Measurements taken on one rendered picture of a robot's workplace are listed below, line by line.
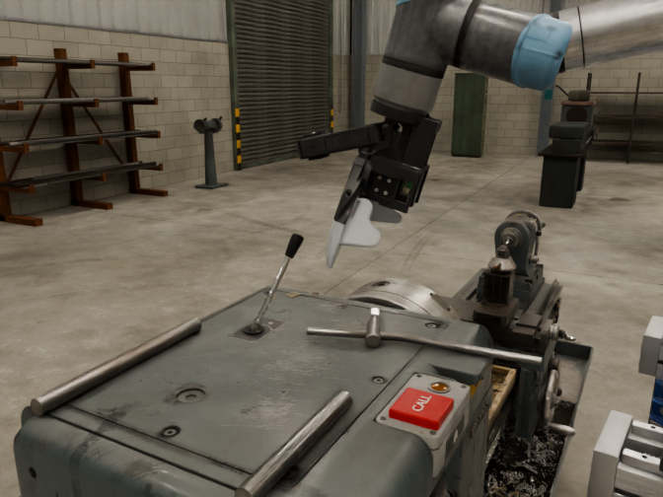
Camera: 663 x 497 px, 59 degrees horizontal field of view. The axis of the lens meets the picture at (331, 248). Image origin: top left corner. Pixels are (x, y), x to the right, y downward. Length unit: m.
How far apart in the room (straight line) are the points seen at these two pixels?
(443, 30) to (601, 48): 0.21
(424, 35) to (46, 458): 0.62
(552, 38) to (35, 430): 0.70
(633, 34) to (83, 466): 0.78
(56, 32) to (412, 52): 8.47
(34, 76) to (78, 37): 0.93
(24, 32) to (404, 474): 8.37
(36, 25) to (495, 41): 8.37
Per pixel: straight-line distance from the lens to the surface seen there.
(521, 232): 2.26
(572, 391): 2.39
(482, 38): 0.68
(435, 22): 0.69
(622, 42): 0.81
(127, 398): 0.78
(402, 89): 0.69
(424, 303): 1.15
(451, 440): 0.73
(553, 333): 1.78
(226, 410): 0.73
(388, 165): 0.70
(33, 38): 8.81
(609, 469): 0.98
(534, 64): 0.68
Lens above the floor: 1.62
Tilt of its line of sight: 16 degrees down
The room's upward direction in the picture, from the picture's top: straight up
